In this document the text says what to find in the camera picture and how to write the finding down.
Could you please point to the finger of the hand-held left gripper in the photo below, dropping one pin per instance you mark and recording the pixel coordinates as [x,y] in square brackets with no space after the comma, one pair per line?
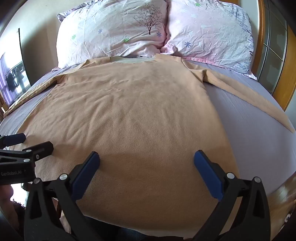
[15,139]
[39,149]

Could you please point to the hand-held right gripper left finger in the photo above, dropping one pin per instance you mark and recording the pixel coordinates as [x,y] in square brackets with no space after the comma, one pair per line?
[84,172]

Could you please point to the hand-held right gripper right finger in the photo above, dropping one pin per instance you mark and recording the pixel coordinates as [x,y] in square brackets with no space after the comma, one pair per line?
[208,172]

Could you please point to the tan long-sleeve shirt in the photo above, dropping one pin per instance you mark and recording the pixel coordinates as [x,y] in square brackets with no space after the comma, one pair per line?
[129,120]

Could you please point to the person's left hand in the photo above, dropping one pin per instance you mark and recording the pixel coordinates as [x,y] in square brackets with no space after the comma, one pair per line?
[5,204]

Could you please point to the grey bed sheet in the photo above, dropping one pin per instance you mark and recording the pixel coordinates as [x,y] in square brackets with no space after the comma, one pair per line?
[249,129]

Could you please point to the window with purple curtain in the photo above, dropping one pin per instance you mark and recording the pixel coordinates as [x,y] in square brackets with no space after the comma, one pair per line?
[12,76]

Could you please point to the pink floral pillow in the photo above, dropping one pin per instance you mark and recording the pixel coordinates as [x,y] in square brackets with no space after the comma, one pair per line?
[208,34]

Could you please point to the wooden headboard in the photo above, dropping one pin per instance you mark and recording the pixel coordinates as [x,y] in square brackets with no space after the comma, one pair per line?
[277,53]

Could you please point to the tree print floral pillow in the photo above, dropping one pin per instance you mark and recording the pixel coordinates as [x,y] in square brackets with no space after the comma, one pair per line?
[113,30]

